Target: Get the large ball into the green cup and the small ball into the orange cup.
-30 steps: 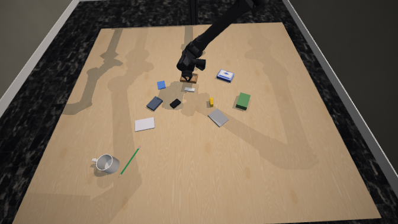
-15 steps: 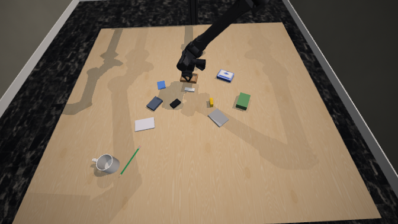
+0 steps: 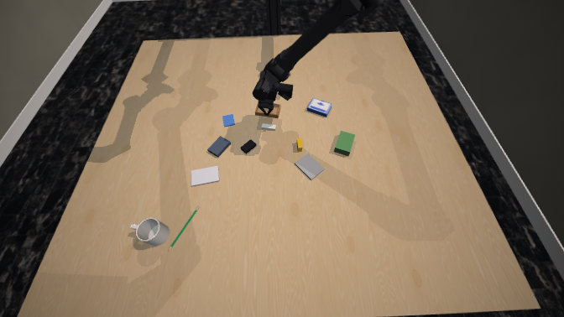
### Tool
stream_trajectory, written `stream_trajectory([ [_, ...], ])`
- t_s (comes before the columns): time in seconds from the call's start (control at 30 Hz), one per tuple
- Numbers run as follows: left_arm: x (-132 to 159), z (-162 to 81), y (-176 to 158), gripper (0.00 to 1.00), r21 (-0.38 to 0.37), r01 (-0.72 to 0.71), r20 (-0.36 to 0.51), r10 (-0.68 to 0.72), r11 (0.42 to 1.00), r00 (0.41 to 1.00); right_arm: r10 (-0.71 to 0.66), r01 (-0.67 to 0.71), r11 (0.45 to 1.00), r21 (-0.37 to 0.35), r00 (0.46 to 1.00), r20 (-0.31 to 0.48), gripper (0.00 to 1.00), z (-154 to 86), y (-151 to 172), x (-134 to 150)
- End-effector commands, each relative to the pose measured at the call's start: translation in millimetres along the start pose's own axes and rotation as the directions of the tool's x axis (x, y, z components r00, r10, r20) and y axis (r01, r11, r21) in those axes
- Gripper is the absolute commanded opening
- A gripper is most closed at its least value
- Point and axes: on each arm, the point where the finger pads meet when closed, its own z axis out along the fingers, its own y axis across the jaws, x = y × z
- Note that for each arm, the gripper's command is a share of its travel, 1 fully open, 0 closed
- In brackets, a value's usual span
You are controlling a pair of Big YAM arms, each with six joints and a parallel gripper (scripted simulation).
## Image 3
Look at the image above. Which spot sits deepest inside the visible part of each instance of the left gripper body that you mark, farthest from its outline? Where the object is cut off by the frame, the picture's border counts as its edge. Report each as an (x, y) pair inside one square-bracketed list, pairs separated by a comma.
[(265, 103)]

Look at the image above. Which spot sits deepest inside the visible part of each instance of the wooden ball-in-hole puzzle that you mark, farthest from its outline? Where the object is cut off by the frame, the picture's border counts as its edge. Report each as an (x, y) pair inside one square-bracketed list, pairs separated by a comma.
[(273, 114)]

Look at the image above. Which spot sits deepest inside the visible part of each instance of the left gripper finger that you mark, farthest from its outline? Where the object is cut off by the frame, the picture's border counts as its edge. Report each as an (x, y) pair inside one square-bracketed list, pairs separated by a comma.
[(271, 107)]

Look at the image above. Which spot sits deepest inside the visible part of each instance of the green rectangular box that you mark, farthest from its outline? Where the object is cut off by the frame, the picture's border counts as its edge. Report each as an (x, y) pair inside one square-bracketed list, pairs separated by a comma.
[(344, 143)]

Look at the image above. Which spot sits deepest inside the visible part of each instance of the white rectangular block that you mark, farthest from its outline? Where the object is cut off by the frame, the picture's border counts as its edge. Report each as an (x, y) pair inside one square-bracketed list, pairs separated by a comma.
[(268, 126)]

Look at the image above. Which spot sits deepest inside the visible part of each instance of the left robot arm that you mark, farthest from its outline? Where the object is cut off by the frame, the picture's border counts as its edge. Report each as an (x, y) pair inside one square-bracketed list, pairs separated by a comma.
[(278, 69)]

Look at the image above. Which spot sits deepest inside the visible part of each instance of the blue and white cardboard box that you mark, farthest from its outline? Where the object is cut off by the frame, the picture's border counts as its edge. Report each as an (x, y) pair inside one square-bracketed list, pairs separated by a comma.
[(319, 107)]

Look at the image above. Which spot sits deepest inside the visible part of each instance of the grey mug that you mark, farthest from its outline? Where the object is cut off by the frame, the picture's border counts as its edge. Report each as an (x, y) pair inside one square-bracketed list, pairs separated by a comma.
[(148, 228)]

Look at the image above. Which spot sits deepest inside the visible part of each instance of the white flat rectangular card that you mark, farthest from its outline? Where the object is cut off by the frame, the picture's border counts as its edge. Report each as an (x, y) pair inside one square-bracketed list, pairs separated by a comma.
[(204, 176)]

